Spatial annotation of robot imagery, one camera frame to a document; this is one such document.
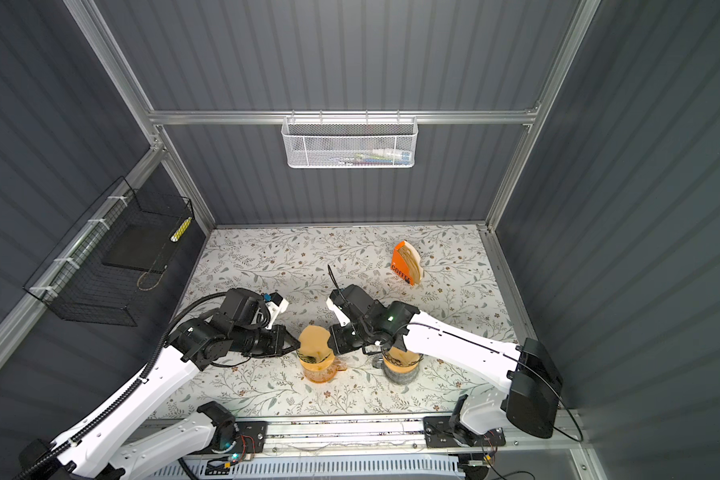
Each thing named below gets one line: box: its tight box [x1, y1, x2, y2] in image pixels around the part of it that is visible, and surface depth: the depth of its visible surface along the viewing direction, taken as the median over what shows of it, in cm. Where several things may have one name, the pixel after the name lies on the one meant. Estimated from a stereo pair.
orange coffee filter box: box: [390, 240, 423, 286], surface depth 103 cm
